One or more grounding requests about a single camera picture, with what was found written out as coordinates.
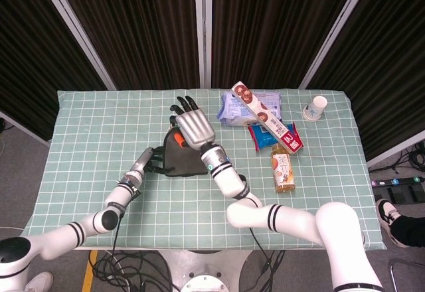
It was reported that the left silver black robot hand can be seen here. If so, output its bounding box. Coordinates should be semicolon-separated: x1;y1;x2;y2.
132;145;166;177

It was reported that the plain white shoe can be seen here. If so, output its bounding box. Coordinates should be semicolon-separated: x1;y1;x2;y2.
24;271;54;292

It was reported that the white black sneaker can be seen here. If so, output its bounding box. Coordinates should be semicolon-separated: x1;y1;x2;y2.
375;198;411;249

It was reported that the dark grey pouch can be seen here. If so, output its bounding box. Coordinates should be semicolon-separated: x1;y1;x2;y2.
161;129;209;178

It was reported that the long white red baking paper box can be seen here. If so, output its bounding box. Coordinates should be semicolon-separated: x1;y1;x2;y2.
231;80;304;155

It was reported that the pale blue wet wipes pack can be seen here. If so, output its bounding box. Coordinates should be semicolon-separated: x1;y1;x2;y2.
216;91;283;128

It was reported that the peach tea bottle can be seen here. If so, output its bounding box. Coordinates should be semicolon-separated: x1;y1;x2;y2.
270;144;296;194

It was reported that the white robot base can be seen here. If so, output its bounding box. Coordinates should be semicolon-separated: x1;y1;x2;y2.
155;250;254;292

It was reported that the green checked tablecloth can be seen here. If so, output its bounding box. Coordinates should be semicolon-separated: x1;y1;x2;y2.
25;88;388;252

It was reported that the dark pleated folding screen panel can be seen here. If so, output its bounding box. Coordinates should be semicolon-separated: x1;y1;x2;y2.
203;0;370;90
42;0;204;90
0;0;116;147
298;0;425;169

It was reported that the black floor cable tangle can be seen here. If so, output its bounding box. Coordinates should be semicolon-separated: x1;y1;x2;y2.
88;250;174;292

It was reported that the grey metal chair frame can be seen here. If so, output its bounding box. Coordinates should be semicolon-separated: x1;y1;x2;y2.
388;257;425;292

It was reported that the black cable with inline plug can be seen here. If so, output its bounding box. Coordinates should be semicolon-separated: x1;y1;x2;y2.
248;250;286;292

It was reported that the white paper cup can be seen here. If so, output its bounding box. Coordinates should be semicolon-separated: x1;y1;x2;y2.
301;95;329;122

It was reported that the black cable bundle by screen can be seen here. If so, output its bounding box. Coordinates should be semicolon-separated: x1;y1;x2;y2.
394;140;425;174

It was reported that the leg in black trousers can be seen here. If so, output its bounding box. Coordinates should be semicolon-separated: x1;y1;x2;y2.
390;214;425;248

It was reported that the blue snack packet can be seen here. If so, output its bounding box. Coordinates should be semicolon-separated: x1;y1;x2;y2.
248;122;301;152

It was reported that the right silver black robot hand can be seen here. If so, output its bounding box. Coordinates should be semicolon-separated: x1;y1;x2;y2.
169;96;216;151

